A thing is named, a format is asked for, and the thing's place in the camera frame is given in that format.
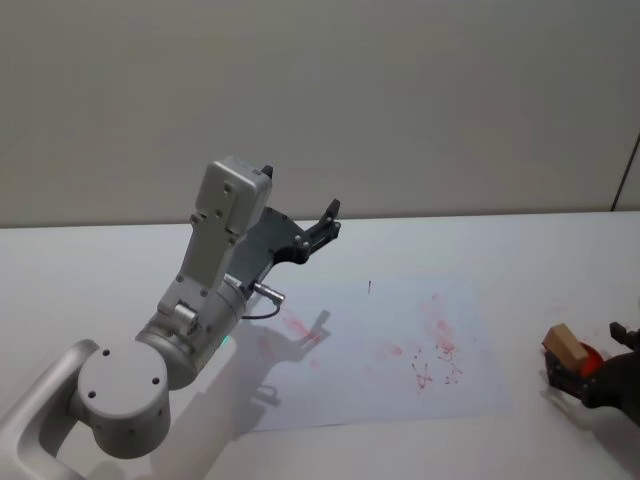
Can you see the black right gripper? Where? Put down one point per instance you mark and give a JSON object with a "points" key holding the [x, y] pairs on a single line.
{"points": [[617, 382]]}

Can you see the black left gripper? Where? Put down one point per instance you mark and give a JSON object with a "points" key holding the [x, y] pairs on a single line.
{"points": [[272, 240]]}

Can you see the wooden stamp with red face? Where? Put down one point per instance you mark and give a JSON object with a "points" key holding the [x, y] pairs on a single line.
{"points": [[565, 347]]}

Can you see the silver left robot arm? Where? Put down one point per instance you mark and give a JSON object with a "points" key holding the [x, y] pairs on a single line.
{"points": [[120, 385]]}

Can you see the white paper with red marks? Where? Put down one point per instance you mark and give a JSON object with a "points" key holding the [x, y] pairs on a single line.
{"points": [[360, 390]]}

